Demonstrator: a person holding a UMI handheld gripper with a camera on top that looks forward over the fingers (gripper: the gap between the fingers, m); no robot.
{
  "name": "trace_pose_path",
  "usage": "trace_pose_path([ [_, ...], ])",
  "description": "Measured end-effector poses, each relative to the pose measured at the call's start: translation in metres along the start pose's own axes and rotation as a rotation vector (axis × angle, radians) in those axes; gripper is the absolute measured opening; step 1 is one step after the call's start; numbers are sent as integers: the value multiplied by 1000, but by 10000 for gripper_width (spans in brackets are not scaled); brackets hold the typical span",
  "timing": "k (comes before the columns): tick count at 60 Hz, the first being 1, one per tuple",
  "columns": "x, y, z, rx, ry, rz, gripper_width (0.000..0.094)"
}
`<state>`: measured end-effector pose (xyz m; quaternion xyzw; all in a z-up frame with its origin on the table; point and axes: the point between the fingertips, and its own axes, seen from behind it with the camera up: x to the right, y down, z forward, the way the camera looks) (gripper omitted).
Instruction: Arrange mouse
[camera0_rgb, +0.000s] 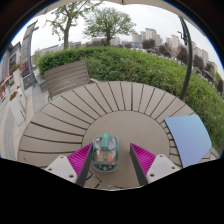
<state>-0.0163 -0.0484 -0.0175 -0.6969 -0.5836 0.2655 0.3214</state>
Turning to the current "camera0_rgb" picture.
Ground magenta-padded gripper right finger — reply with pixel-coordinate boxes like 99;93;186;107
129;142;183;186

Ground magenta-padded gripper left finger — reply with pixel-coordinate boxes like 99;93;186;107
44;142;94;187

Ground transparent green computer mouse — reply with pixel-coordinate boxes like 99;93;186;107
90;133;120;173

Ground blue mouse pad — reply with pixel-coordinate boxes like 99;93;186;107
164;114;213;169

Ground white flower planter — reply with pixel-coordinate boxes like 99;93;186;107
8;89;26;126

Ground slatted wooden chair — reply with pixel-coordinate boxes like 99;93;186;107
43;59;91;100

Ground green hedge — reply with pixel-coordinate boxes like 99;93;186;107
37;45;224;153

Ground black curved umbrella pole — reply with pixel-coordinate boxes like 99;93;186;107
178;16;194;100

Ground dark tall sign pillar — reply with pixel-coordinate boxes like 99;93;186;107
19;20;40;89

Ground distant apartment buildings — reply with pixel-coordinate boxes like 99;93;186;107
131;27;219;73

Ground thin sparse tree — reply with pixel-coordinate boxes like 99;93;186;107
44;1;103;51

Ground round leafy tree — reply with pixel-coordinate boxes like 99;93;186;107
83;6;137;47

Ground beige umbrella canopy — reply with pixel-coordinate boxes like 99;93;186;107
39;0;208;38

